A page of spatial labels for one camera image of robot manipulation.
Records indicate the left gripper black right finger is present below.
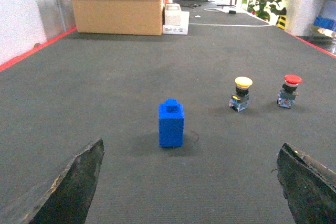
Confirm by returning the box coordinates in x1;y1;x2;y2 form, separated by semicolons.
277;143;335;223

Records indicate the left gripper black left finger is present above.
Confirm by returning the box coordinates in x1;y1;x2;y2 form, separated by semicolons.
0;137;105;224

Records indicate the blue 3D-printed block part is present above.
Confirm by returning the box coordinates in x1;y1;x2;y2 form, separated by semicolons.
159;99;185;147

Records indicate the red mushroom push button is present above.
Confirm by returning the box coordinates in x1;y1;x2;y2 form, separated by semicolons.
277;74;302;109

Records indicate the yellow mushroom push button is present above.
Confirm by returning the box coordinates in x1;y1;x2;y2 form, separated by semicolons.
229;77;253;112

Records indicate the white flat carton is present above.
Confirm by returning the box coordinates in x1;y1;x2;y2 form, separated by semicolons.
163;11;190;35

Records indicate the large open cardboard box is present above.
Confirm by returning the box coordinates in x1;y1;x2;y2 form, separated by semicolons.
71;0;165;36

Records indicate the white small box on carton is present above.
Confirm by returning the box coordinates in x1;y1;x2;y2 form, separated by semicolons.
164;4;182;25

